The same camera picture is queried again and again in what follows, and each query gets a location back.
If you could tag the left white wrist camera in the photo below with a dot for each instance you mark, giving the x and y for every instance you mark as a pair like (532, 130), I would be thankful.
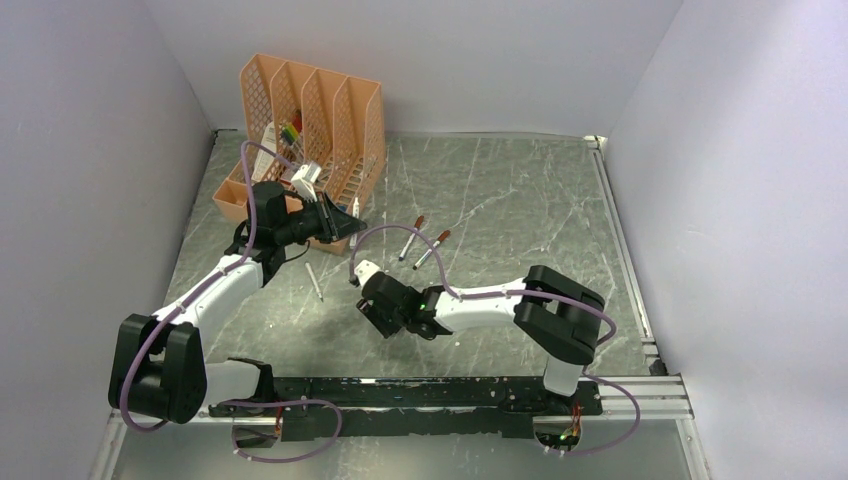
(304, 179)

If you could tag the orange plastic file organizer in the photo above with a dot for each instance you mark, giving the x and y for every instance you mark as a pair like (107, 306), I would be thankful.
(343, 131)

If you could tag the aluminium frame rail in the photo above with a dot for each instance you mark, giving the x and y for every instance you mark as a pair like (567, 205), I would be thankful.
(623, 398)

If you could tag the thin white pen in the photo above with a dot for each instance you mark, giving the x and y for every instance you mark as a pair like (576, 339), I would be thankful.
(314, 281)

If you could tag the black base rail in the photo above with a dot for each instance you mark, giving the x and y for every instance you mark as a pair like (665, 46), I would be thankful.
(316, 407)

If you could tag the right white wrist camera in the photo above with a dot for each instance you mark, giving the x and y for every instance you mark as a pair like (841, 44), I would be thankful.
(363, 271)

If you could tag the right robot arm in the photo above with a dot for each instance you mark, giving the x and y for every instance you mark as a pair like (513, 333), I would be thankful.
(560, 315)

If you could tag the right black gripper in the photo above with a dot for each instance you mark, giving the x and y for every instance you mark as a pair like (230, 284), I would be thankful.
(372, 313)

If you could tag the white paper booklet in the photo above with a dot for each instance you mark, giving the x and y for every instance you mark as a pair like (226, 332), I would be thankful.
(265, 162)

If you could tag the white marker pen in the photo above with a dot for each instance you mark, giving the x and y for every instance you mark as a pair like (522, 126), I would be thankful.
(416, 227)
(355, 212)
(444, 235)

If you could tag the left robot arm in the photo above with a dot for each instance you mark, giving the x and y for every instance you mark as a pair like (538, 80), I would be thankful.
(160, 368)

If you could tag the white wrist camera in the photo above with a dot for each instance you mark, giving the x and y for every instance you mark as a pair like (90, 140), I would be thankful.
(363, 271)
(304, 179)

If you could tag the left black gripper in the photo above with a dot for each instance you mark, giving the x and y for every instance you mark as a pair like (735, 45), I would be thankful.
(333, 222)

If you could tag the coloured markers in organizer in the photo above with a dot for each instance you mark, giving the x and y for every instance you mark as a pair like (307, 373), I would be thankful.
(291, 131)

